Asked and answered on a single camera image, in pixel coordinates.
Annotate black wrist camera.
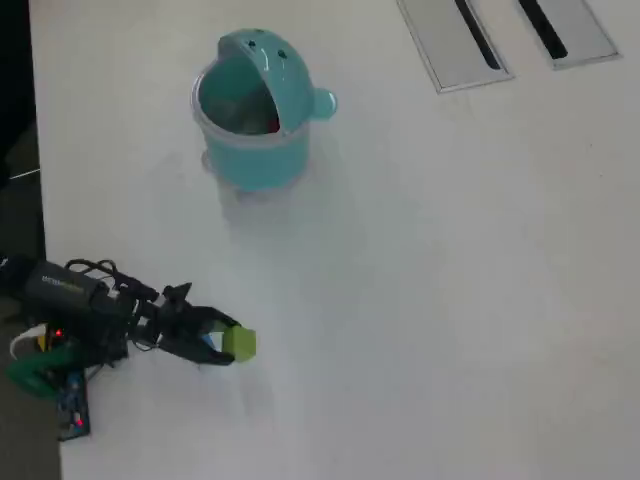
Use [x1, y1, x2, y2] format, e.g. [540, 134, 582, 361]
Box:
[160, 282, 194, 314]

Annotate white cable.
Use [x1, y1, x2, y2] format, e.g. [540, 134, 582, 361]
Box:
[9, 324, 51, 359]

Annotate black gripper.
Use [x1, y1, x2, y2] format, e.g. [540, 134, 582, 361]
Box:
[133, 303, 241, 367]

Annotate green cube block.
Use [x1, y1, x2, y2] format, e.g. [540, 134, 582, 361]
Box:
[221, 325, 258, 362]

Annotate silver cable grommet plate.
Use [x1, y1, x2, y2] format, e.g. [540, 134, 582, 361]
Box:
[396, 0, 516, 95]
[514, 0, 624, 70]

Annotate green table clamp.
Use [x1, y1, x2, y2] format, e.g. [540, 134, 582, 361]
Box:
[5, 344, 76, 401]

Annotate teal whale-shaped bin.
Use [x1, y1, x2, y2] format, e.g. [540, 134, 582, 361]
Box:
[189, 28, 339, 195]

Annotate blue circuit board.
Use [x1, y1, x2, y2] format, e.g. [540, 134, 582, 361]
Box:
[52, 369, 94, 442]

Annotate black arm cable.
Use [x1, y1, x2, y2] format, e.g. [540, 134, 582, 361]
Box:
[64, 257, 151, 301]

